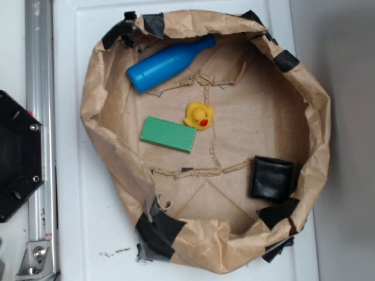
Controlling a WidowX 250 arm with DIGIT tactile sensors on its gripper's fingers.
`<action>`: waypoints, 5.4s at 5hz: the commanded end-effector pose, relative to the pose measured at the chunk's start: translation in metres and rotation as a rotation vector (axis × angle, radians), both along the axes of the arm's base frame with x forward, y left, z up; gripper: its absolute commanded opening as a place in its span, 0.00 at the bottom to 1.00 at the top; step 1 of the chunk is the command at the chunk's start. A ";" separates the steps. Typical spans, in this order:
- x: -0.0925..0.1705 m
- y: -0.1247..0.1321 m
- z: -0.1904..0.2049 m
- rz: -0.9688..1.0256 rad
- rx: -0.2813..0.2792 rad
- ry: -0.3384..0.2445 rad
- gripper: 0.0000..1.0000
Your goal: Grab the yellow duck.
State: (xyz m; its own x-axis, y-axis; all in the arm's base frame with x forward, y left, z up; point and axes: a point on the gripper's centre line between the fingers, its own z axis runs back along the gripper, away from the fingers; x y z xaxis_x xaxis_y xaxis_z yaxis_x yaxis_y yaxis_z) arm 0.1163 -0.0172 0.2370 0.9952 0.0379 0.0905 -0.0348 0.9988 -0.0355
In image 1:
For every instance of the black leather pouch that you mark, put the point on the black leather pouch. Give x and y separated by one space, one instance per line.
271 179

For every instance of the green rectangular block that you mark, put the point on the green rectangular block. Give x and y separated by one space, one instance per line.
168 134

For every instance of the metal corner bracket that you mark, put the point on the metal corner bracket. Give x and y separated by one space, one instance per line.
37 262

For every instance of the blue plastic bottle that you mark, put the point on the blue plastic bottle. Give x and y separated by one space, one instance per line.
167 63

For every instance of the yellow rubber duck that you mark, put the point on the yellow rubber duck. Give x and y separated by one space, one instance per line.
199 115

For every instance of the brown paper bag tray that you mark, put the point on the brown paper bag tray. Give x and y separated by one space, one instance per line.
195 208

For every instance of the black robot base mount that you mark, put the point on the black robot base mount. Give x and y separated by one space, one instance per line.
21 156

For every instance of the aluminium extrusion rail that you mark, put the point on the aluminium extrusion rail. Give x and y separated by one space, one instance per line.
42 205

